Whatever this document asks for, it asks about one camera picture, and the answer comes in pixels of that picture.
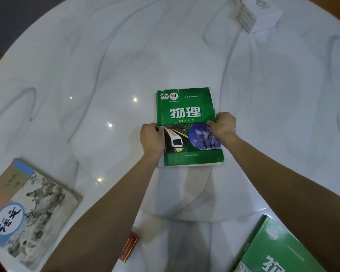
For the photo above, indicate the green textbook with white lettering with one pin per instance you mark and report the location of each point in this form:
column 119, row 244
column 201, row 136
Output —
column 274, row 249

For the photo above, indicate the person's right fingers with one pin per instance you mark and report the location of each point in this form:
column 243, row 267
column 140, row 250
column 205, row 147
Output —
column 212, row 123

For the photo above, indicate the white tissue box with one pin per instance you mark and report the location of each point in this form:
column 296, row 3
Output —
column 259, row 12

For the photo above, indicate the person's right hand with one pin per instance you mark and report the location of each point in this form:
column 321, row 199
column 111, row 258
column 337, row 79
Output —
column 224, row 126

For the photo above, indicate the green textbook with train picture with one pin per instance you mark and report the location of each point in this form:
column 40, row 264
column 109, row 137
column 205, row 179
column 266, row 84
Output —
column 188, row 116

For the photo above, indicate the small red box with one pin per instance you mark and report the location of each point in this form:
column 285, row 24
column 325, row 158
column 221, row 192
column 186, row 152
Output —
column 128, row 247

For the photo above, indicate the person's left forearm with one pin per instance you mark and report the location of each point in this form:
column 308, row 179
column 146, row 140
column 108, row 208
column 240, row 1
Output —
column 102, row 223

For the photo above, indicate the beige textbook with ink painting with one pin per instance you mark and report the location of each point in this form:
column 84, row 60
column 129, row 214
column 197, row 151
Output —
column 28, row 212

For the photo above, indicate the person's left fingers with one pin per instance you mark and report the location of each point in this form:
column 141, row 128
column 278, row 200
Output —
column 160, row 131

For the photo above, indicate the person's left hand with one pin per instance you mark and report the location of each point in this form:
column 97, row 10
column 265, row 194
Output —
column 150, row 140

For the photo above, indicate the person's right forearm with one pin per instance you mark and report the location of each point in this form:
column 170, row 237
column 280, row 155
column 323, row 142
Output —
column 297, row 195

